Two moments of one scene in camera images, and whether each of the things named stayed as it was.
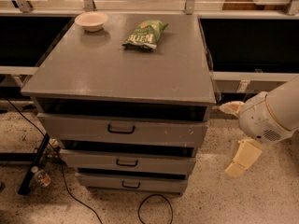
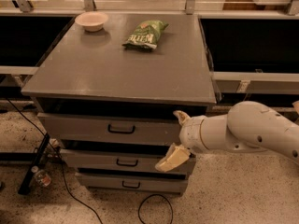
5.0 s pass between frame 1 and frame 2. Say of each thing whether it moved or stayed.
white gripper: moved
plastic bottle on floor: stayed
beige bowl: stayed
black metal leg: stayed
